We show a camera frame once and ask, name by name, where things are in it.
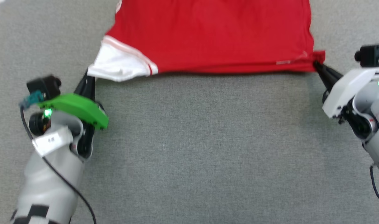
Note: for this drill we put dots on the red and white garment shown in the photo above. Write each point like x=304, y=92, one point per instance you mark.
x=208, y=34

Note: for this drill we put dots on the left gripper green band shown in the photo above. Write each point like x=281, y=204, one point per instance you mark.
x=80, y=107

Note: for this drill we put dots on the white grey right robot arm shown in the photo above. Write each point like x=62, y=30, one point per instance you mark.
x=377, y=124

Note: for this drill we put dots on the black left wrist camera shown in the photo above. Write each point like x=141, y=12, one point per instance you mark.
x=44, y=85

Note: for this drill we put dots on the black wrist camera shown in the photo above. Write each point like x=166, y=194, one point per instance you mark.
x=44, y=85
x=370, y=55

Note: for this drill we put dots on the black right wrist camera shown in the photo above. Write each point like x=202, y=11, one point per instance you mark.
x=370, y=55

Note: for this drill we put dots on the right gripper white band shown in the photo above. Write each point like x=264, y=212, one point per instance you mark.
x=345, y=90

